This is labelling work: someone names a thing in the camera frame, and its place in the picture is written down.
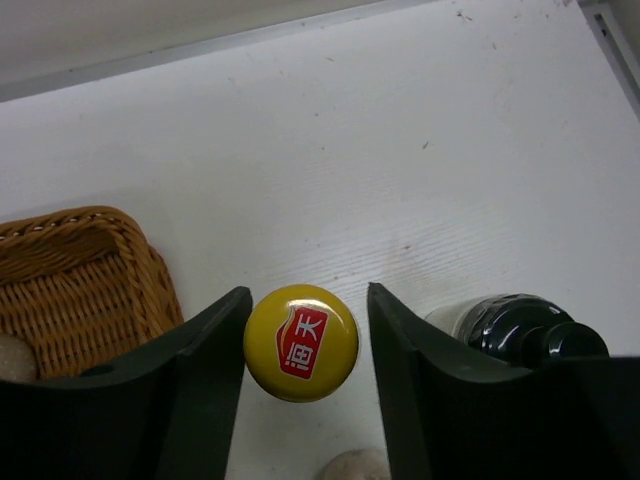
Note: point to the black cap white powder bottle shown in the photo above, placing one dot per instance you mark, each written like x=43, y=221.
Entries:
x=523, y=330

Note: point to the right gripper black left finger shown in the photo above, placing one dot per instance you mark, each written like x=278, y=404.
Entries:
x=165, y=410

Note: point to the silver cap glass shaker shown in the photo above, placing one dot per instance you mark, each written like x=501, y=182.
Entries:
x=18, y=361

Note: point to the small yellow oil bottle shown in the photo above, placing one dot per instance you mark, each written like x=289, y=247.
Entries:
x=359, y=464

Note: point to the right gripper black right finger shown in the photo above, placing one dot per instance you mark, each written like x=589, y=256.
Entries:
x=452, y=412

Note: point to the brown wicker divided tray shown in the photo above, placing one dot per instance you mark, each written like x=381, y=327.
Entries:
x=82, y=286

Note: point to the yellow cap chili sauce bottle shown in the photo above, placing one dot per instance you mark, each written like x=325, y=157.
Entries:
x=301, y=343

